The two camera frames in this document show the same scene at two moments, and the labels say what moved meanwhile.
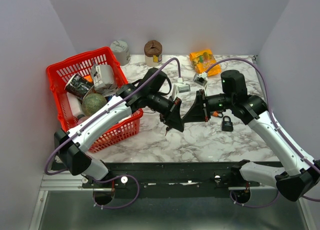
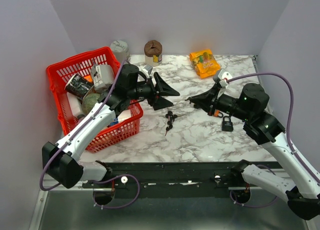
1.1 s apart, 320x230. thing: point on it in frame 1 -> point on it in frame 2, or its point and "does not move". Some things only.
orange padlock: x=216 y=114 does not move
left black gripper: x=175 y=120 -> x=158 y=102
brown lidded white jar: x=153 y=51 does not move
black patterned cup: x=78 y=87 does not move
